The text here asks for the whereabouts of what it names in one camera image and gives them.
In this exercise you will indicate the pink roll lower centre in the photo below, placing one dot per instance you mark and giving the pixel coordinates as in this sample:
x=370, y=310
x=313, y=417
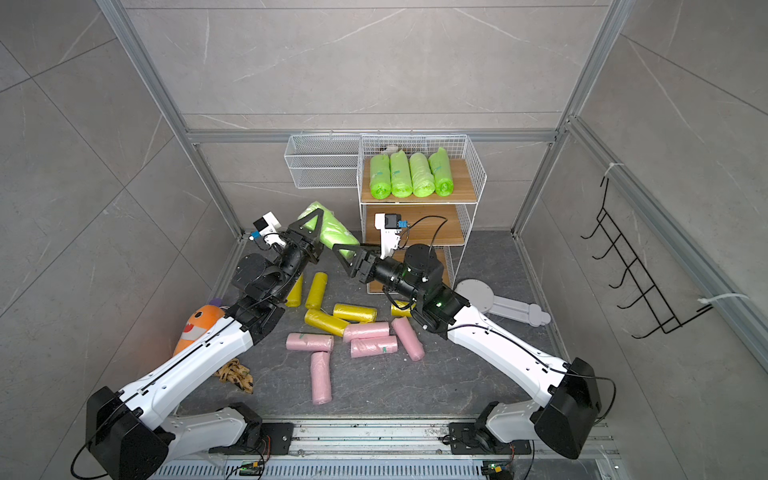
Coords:
x=360, y=348

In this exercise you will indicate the pink roll upper centre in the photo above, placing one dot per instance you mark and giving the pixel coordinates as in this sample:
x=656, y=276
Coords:
x=362, y=331

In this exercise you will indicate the white wire three-tier shelf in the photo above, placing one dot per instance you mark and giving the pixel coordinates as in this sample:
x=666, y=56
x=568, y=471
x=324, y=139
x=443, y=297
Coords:
x=443, y=222

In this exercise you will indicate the pink roll left horizontal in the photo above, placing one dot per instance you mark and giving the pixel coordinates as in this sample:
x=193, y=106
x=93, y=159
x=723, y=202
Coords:
x=309, y=342

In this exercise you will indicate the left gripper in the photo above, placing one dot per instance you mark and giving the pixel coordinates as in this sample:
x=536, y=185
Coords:
x=298, y=247

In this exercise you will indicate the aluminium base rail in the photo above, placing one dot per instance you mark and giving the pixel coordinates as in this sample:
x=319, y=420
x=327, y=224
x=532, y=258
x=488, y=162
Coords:
x=408, y=438

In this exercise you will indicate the brown patterned flat item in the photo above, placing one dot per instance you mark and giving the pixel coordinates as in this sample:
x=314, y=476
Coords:
x=236, y=373

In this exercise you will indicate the black wire wall hook rack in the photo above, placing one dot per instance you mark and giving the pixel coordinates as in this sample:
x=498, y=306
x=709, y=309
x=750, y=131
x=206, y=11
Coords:
x=635, y=271

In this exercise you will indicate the pink roll bottom upright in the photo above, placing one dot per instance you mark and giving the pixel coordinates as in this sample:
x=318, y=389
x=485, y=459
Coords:
x=320, y=378

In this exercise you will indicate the yellow roll horizontal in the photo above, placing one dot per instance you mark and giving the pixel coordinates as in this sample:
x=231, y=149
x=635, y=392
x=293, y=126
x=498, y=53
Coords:
x=401, y=308
x=355, y=313

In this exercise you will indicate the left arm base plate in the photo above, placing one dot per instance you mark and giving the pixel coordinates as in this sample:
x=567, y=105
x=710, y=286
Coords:
x=268, y=439

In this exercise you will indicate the white wire wall basket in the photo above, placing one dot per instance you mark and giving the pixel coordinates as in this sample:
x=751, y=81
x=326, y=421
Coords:
x=323, y=161

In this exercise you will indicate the green roll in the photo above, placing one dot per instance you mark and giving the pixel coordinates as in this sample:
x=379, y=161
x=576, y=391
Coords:
x=380, y=177
x=400, y=176
x=440, y=165
x=423, y=183

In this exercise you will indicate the yellow roll middle horizontal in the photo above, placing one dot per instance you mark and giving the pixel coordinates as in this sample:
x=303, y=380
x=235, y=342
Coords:
x=355, y=313

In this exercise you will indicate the small brown white plush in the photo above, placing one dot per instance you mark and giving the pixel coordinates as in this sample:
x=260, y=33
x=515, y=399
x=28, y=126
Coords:
x=391, y=149

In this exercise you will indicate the orange carrot plush toy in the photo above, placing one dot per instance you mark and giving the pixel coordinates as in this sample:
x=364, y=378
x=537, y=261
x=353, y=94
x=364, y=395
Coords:
x=199, y=323

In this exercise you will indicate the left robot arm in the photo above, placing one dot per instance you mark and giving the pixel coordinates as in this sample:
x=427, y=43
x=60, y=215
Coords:
x=131, y=432

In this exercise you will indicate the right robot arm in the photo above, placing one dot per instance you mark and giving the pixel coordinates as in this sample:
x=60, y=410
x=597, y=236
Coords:
x=565, y=400

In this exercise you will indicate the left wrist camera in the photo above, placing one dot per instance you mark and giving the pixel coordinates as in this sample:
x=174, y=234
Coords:
x=267, y=230

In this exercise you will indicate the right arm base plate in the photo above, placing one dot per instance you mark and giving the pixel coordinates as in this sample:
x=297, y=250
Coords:
x=465, y=438

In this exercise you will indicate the yellow roll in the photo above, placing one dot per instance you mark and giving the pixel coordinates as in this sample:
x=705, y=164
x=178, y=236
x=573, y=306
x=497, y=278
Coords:
x=317, y=291
x=294, y=298

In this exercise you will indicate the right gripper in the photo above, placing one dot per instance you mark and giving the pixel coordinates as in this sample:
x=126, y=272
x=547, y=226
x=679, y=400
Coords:
x=368, y=261

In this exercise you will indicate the green roll diagonal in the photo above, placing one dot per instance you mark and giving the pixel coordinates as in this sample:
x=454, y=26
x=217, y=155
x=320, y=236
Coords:
x=332, y=231

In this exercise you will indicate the yellow roll diagonal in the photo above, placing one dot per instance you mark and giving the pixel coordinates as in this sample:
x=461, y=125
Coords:
x=328, y=323

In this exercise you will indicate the white round paddle object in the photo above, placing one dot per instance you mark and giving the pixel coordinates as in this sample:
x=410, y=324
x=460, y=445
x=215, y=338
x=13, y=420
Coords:
x=481, y=295

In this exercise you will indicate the yellow roll right horizontal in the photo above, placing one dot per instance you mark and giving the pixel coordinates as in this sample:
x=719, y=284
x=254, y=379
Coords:
x=401, y=308

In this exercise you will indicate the pink roll right diagonal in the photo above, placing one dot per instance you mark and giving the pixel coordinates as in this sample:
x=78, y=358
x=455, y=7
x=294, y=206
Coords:
x=408, y=337

